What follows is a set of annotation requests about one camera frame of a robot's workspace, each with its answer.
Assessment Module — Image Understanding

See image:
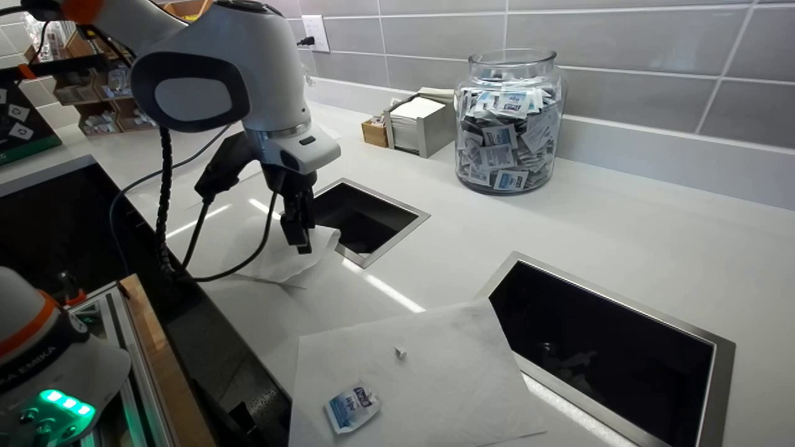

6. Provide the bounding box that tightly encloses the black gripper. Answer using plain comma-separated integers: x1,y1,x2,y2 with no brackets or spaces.
263,164,316,252

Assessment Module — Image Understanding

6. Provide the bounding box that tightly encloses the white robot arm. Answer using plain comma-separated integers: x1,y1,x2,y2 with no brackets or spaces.
20,0,340,252

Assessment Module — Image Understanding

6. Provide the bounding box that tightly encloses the white orange robot base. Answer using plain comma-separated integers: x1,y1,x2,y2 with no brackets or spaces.
0,266,131,447

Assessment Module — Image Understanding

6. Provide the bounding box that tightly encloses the white tissue front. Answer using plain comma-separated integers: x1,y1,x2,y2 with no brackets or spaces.
289,303,546,447

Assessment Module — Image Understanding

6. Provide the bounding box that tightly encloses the small square counter opening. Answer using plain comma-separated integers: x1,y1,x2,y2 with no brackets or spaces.
314,179,429,269

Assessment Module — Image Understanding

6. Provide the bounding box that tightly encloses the small brown box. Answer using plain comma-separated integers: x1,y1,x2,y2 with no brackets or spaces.
361,118,387,146

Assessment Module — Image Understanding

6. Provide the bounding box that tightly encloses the white napkin dispenser box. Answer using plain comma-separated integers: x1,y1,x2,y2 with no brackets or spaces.
385,92,454,157

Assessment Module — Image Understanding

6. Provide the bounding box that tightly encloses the blue white sugar packet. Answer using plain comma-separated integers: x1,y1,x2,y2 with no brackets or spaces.
323,383,380,436

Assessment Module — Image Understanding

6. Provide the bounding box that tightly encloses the glass jar of packets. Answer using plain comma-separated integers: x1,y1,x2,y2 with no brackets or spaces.
454,50,565,195

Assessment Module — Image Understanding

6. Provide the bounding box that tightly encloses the wooden condiment shelf rack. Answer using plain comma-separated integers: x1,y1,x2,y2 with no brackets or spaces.
15,0,218,139

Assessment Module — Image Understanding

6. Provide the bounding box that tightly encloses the large square counter opening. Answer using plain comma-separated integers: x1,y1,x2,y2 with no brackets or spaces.
480,252,736,447

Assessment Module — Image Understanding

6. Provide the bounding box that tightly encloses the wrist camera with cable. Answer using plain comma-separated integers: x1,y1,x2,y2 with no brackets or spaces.
180,131,275,282

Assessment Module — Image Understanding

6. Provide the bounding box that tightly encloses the black power cable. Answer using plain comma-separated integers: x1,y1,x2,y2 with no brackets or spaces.
106,35,319,269

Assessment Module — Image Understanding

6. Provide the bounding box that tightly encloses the white wall outlet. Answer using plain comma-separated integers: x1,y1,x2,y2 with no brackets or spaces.
301,15,331,53

